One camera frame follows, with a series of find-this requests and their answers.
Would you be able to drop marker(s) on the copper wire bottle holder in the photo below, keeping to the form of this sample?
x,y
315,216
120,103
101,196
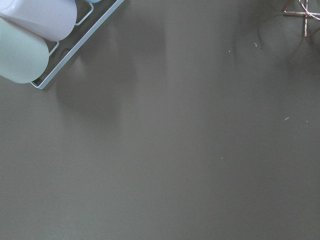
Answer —
x,y
303,12

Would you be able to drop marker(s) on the white wire cup rack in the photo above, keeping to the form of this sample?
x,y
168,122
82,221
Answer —
x,y
90,16

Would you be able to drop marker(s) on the white cup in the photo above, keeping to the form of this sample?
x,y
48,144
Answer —
x,y
52,20

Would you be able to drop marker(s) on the pale green cup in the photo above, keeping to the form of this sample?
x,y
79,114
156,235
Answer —
x,y
24,56

